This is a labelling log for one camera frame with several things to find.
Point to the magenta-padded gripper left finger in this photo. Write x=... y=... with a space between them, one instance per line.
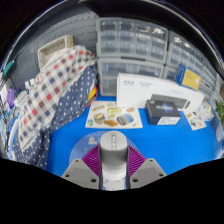
x=78 y=171

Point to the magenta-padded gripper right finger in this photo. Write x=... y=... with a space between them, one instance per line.
x=148 y=171

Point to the white computer mouse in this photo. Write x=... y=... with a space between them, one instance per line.
x=113 y=150

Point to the round blue printed mouse pad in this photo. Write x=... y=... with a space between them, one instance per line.
x=80 y=150

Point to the small black box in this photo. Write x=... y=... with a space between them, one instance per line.
x=161 y=113

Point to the large food sticker sheet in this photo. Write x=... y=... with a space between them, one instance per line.
x=113 y=115

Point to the small sticker sheet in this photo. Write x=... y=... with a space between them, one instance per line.
x=195 y=120

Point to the navy polka dot cloth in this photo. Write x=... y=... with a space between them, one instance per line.
x=71 y=100

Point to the yellow flat packet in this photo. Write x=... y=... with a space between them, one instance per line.
x=93 y=96

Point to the long white keyboard box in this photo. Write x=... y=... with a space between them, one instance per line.
x=133 y=93

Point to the white blue glove box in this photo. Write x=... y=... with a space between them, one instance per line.
x=206 y=111

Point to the small white device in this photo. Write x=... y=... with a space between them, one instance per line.
x=20 y=98

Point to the grey plastic drawer cabinet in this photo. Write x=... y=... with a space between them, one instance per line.
x=208 y=86
x=181 y=50
x=130 y=36
x=206 y=66
x=169 y=73

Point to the purple cloth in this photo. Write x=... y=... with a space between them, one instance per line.
x=11 y=96

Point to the yellow and blue box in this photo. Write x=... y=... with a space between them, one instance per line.
x=190 y=78

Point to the grey large-drawer cabinet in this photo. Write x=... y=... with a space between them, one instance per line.
x=133 y=68

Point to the teal plastic holder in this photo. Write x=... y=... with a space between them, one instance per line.
x=9 y=67

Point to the white woven basket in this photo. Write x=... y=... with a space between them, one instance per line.
x=53 y=48

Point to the grey pegboard panel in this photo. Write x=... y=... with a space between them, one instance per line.
x=40 y=33

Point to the white wall socket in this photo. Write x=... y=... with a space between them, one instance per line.
x=27 y=85
x=32 y=83

